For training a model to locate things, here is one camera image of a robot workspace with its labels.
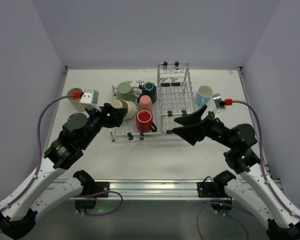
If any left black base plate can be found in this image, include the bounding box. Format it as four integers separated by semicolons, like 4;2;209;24
90;181;110;198

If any red mug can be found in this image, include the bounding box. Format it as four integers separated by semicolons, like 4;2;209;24
135;110;158;133

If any controller box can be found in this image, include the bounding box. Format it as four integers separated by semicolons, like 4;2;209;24
210;199;232;214
74;199;97;213

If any light blue mug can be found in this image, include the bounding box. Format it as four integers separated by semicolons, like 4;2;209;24
195;85;213;106

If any sage green mug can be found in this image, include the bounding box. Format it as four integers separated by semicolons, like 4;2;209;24
115;82;141;103

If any tall beige cup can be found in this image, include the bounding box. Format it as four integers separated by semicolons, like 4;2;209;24
67;87;85;112

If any aluminium mounting rail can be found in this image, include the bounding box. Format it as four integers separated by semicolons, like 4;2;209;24
95;179;204;201

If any dark teal mug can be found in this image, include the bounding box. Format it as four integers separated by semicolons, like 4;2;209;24
139;81;157;104

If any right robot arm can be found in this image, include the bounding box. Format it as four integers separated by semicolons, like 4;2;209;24
172;105;300;240

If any silver wire dish rack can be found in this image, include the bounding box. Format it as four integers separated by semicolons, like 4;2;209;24
110;61;196;142

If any left controller box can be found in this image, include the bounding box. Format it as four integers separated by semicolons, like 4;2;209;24
74;199;97;213

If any right controller box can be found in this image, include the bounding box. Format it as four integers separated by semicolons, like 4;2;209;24
210;199;232;214

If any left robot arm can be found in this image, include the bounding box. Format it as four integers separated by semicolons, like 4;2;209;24
0;103;126;240

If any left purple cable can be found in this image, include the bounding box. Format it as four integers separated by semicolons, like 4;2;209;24
0;91;123;236

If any cream brown cup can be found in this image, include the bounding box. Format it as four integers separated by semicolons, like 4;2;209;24
110;99;137;120

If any pink cup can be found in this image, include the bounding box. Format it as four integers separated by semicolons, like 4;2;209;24
138;95;153;113

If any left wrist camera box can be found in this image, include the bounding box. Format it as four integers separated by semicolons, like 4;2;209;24
79;89;101;112

